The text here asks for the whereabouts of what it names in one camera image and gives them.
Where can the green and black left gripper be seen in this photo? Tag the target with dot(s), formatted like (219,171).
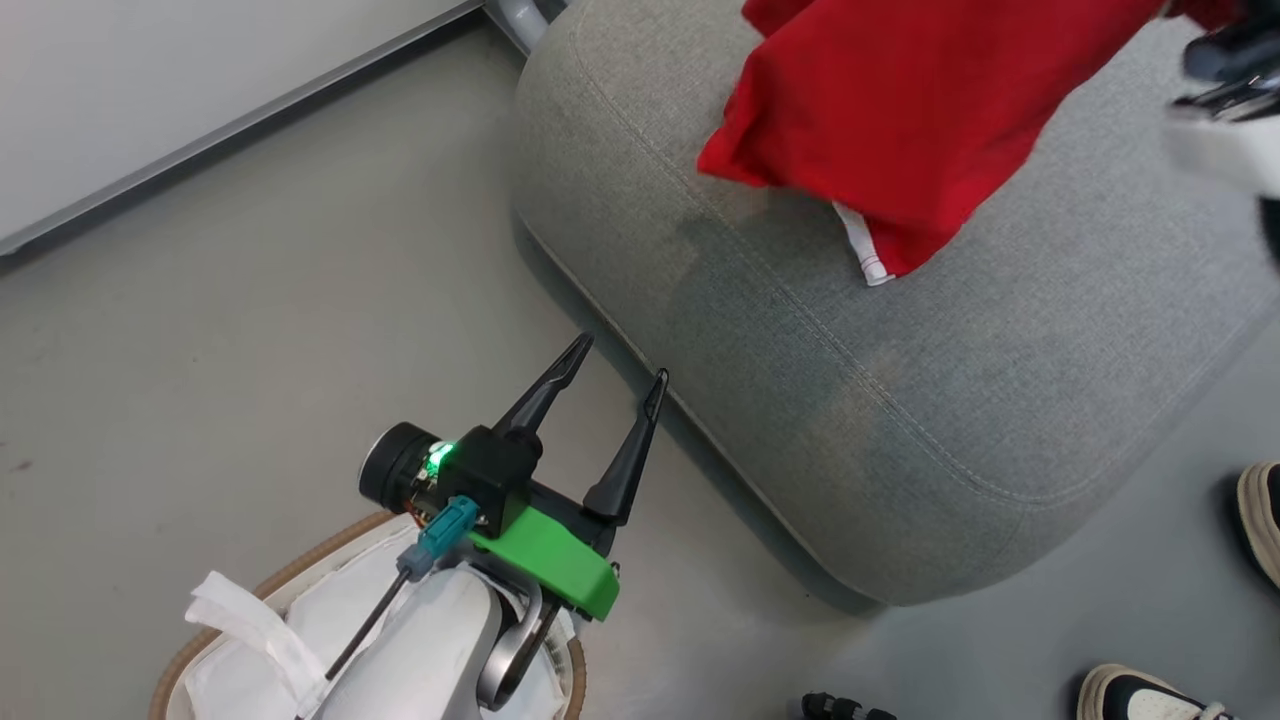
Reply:
(545,560)

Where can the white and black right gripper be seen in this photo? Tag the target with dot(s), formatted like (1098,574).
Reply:
(1235,140)

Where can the red garment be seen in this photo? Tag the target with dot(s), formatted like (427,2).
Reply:
(900,110)

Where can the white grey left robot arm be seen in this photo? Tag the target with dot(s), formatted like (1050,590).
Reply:
(430,650)

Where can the grey fabric ottoman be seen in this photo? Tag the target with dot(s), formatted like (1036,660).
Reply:
(900,400)

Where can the small black ribbed object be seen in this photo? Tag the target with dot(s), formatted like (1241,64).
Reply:
(840,708)

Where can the black and cream shoe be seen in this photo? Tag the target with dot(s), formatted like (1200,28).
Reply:
(1140,700)
(1262,520)

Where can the woven laundry basket white liner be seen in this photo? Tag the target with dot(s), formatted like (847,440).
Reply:
(240,670)

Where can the grey curved partition foot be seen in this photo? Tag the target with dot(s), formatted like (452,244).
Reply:
(520,20)

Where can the grey partition bottom rail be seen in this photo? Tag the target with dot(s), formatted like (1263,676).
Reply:
(240,125)

